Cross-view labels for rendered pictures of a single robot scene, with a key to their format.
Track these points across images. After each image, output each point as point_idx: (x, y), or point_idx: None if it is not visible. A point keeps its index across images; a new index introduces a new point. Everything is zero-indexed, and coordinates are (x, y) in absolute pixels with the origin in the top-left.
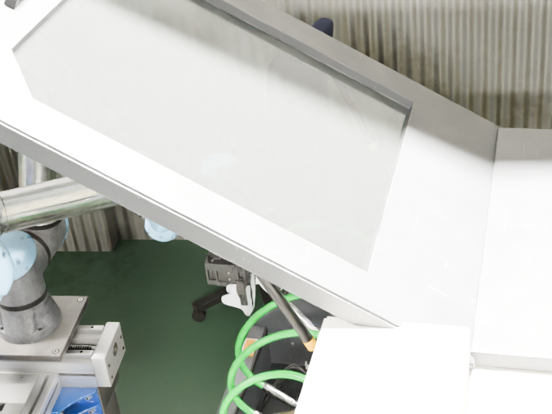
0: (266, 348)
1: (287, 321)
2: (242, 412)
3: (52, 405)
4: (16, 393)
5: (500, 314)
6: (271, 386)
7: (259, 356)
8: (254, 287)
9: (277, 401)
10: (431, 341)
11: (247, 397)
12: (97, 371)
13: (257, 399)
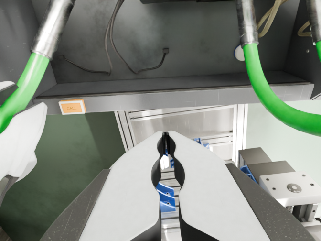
0: (53, 91)
1: (16, 77)
2: (144, 86)
3: (171, 213)
4: (176, 238)
5: None
6: (250, 29)
7: (72, 93)
8: (122, 175)
9: (101, 63)
10: None
11: (125, 88)
12: None
13: (106, 81)
